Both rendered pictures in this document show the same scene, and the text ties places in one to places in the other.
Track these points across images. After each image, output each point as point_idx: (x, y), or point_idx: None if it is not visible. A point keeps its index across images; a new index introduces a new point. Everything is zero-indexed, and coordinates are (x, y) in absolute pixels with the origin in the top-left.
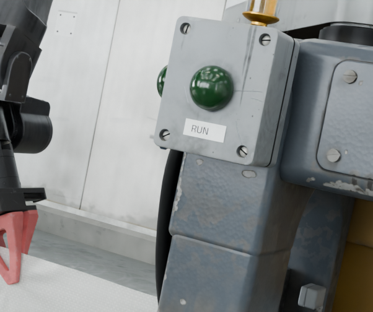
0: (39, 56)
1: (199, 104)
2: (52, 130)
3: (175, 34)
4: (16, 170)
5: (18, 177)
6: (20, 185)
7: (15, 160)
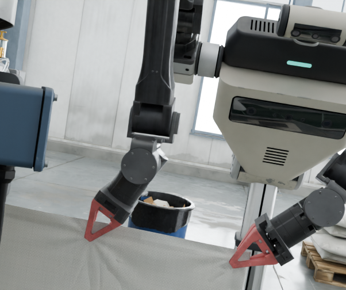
0: (133, 106)
1: None
2: (122, 159)
3: (24, 77)
4: (114, 178)
5: (112, 182)
6: (108, 186)
7: (119, 173)
